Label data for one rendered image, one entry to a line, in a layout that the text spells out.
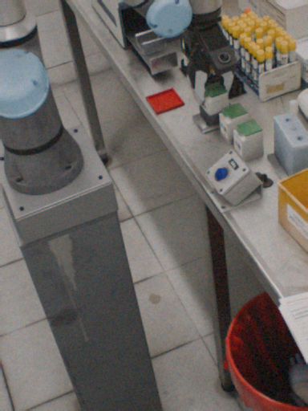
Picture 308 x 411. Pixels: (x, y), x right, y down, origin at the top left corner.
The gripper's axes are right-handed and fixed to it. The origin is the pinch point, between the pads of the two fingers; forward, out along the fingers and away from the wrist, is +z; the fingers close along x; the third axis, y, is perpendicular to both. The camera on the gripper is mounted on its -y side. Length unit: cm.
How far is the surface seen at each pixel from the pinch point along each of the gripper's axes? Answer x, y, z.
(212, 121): 1.8, -2.4, 4.0
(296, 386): -3, -29, 72
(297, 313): 12, -54, 5
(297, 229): 3.2, -39.6, 2.5
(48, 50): 7, 170, 76
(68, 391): 50, 10, 94
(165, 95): 5.9, 14.3, 5.9
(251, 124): -1.9, -13.0, -0.6
